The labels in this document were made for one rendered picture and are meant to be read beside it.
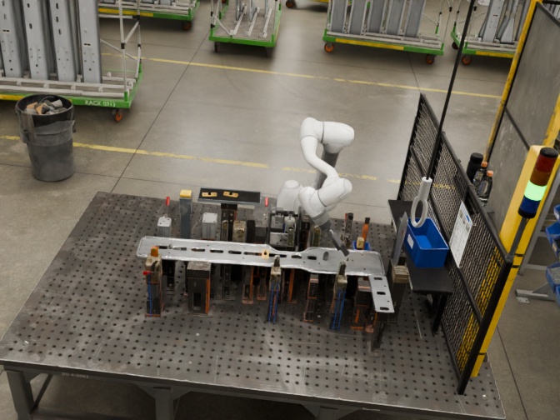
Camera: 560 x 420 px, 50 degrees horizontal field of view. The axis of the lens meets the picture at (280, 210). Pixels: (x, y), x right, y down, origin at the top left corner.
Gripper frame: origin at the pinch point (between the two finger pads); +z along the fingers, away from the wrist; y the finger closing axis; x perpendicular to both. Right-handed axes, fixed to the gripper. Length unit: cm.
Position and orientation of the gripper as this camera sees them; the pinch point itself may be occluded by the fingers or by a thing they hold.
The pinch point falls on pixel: (342, 250)
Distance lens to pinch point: 331.1
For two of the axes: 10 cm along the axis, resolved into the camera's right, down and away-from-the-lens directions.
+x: -8.2, 5.7, -0.7
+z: 5.4, 8.0, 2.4
